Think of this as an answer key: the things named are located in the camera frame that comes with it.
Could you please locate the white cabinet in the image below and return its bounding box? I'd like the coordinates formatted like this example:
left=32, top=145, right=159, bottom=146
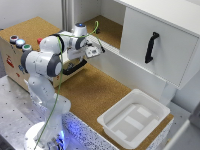
left=61, top=0, right=200, bottom=107

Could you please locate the red button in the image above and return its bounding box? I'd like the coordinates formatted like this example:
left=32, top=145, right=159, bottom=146
left=9, top=34, right=20, bottom=45

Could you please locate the black door handle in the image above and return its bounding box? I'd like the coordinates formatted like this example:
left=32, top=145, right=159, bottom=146
left=144, top=31, right=161, bottom=65

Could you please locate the black drawer handle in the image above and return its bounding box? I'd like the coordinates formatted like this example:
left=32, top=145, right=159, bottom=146
left=62, top=58, right=89, bottom=76

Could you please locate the white sliding door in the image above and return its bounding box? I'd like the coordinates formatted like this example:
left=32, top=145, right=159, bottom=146
left=118, top=6, right=200, bottom=90

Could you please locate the green cable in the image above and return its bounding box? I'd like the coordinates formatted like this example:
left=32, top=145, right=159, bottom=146
left=33, top=20, right=101, bottom=150

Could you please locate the green button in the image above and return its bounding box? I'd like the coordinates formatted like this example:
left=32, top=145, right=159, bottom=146
left=21, top=43, right=33, bottom=53

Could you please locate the blue button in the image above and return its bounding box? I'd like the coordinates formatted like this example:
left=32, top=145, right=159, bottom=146
left=15, top=38, right=27, bottom=49

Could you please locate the white plastic box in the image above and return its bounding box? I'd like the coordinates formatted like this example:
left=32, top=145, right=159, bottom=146
left=96, top=88, right=172, bottom=150

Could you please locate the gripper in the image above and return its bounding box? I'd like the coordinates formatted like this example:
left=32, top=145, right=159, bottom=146
left=83, top=43, right=102, bottom=59

